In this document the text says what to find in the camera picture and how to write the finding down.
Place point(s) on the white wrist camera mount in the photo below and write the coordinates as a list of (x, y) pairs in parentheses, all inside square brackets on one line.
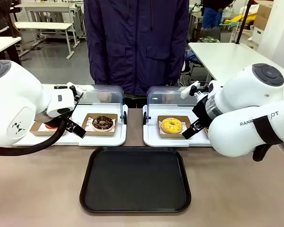
[(191, 89), (72, 89)]

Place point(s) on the red glazed donut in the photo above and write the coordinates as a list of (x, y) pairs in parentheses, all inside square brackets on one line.
[(50, 127)]

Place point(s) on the person in blue trousers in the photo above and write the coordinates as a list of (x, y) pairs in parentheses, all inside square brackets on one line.
[(211, 16)]

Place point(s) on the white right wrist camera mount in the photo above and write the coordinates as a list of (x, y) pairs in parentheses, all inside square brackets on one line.
[(191, 89)]

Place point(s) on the white workshop table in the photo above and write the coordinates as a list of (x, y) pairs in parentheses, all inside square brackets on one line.
[(47, 6), (1, 45), (42, 25), (227, 59)]

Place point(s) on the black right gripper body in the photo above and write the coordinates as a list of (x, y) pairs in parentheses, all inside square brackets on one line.
[(201, 110)]

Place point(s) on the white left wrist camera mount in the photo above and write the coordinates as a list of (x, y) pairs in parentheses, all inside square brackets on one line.
[(72, 89)]

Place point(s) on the black pole stand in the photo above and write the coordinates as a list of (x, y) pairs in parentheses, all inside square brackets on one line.
[(243, 21)]

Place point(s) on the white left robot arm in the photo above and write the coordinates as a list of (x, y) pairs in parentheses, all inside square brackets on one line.
[(16, 101)]

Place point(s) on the brown cardboard box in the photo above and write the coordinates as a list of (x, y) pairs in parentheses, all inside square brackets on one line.
[(262, 16)]

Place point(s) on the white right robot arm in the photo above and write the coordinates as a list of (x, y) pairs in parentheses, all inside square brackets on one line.
[(241, 99)]

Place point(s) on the colourful patterned chair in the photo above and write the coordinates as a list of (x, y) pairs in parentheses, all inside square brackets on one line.
[(208, 39)]

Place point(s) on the clear display case lid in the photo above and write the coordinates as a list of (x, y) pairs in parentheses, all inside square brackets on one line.
[(163, 94), (104, 94)]

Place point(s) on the white storage box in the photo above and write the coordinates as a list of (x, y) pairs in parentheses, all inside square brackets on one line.
[(256, 36)]

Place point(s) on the person in navy jacket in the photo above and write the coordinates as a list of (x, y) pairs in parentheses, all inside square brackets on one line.
[(136, 47)]

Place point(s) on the chocolate sprinkled donut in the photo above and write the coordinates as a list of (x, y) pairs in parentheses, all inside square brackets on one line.
[(103, 123)]

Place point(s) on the yellow sprinkled donut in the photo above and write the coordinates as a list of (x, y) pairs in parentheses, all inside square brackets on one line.
[(171, 125)]

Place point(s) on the yellow bag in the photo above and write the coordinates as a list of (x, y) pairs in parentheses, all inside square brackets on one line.
[(245, 19)]

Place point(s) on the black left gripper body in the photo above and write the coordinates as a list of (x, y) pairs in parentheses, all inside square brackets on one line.
[(58, 120)]

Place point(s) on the person in dark clothes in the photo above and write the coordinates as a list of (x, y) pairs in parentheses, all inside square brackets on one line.
[(0, 16)]

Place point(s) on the brown cardboard donut tray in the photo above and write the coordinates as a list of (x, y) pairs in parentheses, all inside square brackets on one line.
[(42, 133), (101, 133), (170, 136)]

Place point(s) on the white display case base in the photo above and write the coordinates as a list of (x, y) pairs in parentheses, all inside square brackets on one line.
[(101, 140), (151, 138)]

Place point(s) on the black plastic serving tray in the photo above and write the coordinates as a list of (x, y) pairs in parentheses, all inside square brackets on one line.
[(135, 180)]

